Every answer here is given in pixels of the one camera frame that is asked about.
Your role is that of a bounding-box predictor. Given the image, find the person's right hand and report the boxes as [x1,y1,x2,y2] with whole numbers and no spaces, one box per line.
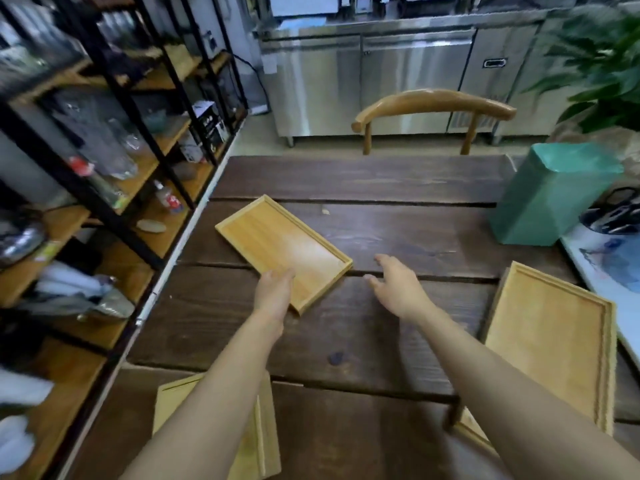
[362,254,437,321]

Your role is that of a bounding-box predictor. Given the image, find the person's left hand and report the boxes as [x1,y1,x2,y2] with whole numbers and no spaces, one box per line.
[252,267,297,321]

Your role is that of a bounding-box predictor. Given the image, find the small light wooden tray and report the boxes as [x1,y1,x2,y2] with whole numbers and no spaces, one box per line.
[215,194,354,315]

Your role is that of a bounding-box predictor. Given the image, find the person's right forearm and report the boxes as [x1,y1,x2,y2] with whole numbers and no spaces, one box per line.
[414,306,640,480]

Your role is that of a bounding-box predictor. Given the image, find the person's left forearm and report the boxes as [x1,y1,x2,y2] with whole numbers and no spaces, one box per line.
[119,311,287,480]

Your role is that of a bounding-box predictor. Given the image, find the small clear bottle red label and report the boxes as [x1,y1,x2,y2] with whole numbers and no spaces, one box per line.
[152,180,185,216]

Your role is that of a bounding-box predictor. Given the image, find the black and white box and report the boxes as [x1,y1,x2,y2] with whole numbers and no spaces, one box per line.
[191,100,229,151]

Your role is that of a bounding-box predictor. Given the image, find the large light wooden tray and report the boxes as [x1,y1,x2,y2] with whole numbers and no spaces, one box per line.
[451,404,501,458]
[479,261,617,436]

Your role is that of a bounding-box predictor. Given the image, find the wooden chair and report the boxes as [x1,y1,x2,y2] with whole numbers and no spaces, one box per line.
[351,88,518,156]

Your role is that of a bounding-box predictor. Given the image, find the green angular box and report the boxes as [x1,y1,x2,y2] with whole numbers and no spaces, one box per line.
[488,142,625,247]

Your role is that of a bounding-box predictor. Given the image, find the black metal wooden shelf rack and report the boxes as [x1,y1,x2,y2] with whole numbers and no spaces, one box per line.
[0,0,250,480]

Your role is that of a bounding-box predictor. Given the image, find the stainless steel counter cabinet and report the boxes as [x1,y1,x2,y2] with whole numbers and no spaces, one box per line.
[256,9,561,147]

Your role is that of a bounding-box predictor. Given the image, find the crumpled clear plastic bags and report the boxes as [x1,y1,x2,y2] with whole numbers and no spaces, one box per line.
[20,261,137,323]

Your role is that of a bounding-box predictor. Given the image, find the clear bottle with red cap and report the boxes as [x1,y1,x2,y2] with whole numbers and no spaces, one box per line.
[67,155,132,211]

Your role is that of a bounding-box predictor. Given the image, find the white blue printed board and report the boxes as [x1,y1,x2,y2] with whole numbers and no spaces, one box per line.
[559,221,640,371]

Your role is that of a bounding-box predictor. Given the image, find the clear glass vessels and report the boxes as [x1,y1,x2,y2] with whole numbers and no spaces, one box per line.
[52,90,151,180]

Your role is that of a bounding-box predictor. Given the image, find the black scissors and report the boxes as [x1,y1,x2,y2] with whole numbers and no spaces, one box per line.
[579,187,640,236]

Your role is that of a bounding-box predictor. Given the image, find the shiny metal bowl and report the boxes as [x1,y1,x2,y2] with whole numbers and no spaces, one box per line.
[0,219,49,269]

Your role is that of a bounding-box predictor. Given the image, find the grey countertop appliance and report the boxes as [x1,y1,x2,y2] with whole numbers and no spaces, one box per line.
[269,0,342,18]

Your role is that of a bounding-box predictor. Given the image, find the white crumpled cloth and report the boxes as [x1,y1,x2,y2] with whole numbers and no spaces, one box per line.
[0,367,55,476]

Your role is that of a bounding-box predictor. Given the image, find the green leafy plant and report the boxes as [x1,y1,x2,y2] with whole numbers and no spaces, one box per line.
[520,2,640,136]

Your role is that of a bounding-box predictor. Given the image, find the black power cable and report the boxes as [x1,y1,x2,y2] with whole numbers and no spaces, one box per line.
[231,53,272,116]

